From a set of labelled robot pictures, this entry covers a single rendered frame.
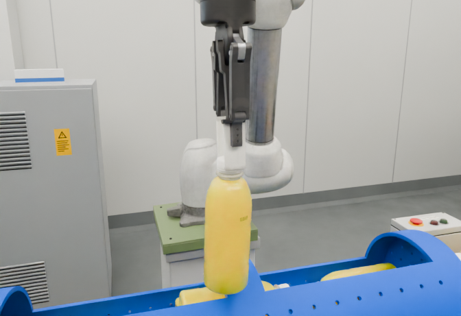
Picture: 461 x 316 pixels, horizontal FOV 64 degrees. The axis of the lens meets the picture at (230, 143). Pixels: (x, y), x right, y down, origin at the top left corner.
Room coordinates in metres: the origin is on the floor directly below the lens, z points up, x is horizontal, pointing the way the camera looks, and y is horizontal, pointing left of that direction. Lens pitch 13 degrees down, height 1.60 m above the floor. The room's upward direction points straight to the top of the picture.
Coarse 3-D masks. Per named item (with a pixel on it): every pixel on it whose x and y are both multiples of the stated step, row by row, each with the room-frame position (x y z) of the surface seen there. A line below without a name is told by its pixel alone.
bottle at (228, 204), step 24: (216, 192) 0.50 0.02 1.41; (240, 192) 0.50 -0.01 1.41; (216, 216) 0.50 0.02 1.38; (240, 216) 0.50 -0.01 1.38; (216, 240) 0.50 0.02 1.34; (240, 240) 0.50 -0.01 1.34; (216, 264) 0.49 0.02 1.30; (240, 264) 0.50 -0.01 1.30; (216, 288) 0.49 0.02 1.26; (240, 288) 0.50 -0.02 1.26
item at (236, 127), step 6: (240, 114) 0.48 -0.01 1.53; (240, 120) 0.48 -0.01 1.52; (234, 126) 0.49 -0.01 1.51; (240, 126) 0.49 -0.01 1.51; (234, 132) 0.49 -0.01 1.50; (240, 132) 0.49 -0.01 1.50; (234, 138) 0.49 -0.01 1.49; (240, 138) 0.49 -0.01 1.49; (234, 144) 0.49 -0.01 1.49; (240, 144) 0.49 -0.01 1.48
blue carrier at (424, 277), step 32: (384, 256) 0.84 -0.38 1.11; (416, 256) 0.74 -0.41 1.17; (448, 256) 0.65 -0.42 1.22; (192, 288) 0.71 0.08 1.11; (256, 288) 0.55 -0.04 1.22; (288, 288) 0.55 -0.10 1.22; (320, 288) 0.56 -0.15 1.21; (352, 288) 0.57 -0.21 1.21; (384, 288) 0.58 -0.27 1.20; (416, 288) 0.59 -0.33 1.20; (448, 288) 0.60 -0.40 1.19
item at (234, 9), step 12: (204, 0) 0.51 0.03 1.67; (216, 0) 0.50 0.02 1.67; (228, 0) 0.49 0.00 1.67; (240, 0) 0.50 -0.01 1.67; (252, 0) 0.51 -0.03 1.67; (204, 12) 0.51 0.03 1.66; (216, 12) 0.50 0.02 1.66; (228, 12) 0.49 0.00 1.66; (240, 12) 0.50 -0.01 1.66; (252, 12) 0.51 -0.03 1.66; (204, 24) 0.51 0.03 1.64; (216, 24) 0.51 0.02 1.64; (228, 24) 0.49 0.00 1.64; (240, 24) 0.50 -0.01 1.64; (252, 24) 0.52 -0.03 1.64; (216, 36) 0.55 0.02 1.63; (228, 36) 0.49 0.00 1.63; (240, 36) 0.49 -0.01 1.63; (228, 48) 0.49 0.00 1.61; (228, 60) 0.50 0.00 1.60
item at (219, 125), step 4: (216, 120) 0.55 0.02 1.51; (220, 120) 0.54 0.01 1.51; (216, 124) 0.55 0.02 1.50; (220, 124) 0.54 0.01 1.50; (216, 128) 0.55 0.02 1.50; (220, 128) 0.54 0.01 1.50; (220, 132) 0.54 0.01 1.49; (220, 136) 0.54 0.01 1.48; (220, 140) 0.54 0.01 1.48; (220, 144) 0.54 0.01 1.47; (220, 148) 0.54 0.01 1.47; (220, 152) 0.54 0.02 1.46
